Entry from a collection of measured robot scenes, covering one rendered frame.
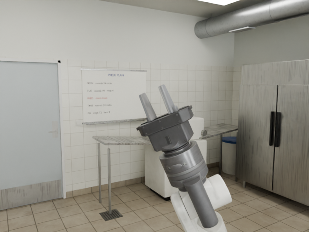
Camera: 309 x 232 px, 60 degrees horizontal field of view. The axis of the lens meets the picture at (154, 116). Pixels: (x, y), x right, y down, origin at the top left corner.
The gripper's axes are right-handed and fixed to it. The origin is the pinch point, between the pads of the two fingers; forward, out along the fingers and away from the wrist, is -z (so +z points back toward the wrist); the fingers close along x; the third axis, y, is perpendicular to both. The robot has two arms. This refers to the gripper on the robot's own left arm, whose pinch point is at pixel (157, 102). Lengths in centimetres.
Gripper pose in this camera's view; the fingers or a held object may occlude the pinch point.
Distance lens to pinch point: 56.7
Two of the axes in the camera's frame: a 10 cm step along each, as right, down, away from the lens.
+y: -3.3, 2.4, -9.1
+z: 4.0, 9.1, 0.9
